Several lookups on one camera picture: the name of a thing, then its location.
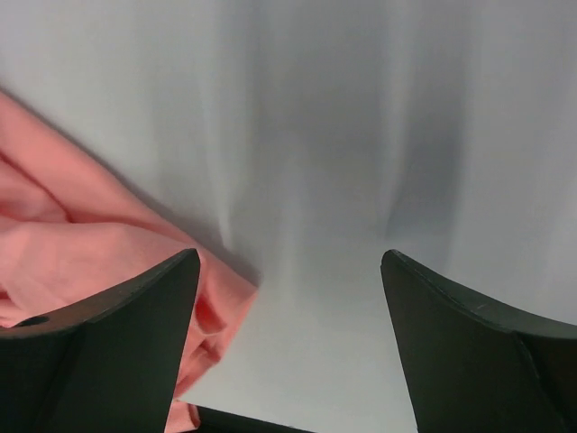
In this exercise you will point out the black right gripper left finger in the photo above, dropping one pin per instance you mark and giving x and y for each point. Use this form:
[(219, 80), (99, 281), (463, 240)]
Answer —
[(107, 363)]

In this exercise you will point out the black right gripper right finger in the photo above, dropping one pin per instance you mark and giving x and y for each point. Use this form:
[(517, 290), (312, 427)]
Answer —
[(473, 363)]

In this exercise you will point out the salmon pink polo shirt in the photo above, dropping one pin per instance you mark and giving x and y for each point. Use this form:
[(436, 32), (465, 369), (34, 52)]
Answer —
[(70, 229)]

